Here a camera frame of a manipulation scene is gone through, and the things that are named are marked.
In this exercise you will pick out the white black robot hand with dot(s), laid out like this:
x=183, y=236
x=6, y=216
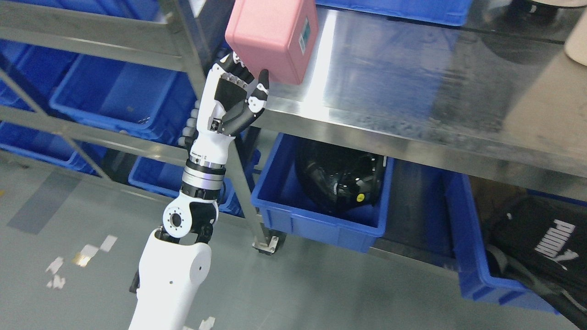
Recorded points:
x=233, y=98

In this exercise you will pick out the pink plastic storage box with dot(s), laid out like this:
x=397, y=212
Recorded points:
x=277, y=35

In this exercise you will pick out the steel shelf rack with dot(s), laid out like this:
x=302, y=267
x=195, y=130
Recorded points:
x=126, y=92

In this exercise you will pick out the beige plastic container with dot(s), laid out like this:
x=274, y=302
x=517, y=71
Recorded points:
x=576, y=44

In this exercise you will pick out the blue bin under table left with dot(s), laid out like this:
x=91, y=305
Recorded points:
x=286, y=208

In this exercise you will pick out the blue bin under table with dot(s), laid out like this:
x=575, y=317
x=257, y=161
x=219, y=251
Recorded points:
x=469, y=203
x=286, y=208

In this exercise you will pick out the black helmet in bin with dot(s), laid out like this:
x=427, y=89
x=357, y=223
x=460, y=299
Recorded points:
x=338, y=179

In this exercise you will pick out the blue bin on table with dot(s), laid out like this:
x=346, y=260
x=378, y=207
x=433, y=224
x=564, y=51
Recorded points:
x=445, y=12

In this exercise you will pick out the stainless steel table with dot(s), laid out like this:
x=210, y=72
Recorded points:
x=498, y=98

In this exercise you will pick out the blue bin under table right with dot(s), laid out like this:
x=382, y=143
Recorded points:
x=469, y=203

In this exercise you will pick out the black Puma backpack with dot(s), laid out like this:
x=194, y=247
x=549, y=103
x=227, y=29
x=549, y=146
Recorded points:
x=540, y=241

